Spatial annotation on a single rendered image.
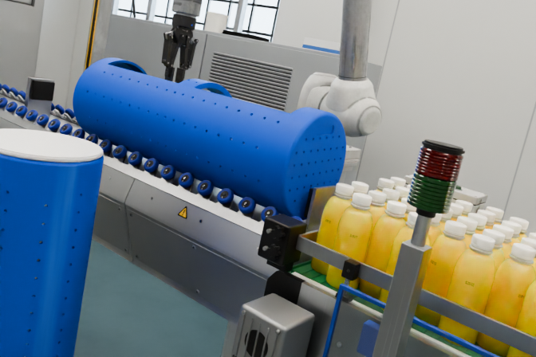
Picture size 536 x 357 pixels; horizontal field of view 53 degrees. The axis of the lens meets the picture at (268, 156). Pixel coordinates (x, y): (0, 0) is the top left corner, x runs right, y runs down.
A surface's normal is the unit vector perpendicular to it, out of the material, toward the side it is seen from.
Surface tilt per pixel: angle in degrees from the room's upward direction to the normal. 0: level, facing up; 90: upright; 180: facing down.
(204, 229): 70
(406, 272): 90
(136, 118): 90
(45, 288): 90
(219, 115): 58
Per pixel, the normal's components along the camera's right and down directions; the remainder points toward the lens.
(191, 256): -0.63, 0.34
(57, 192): 0.61, 0.28
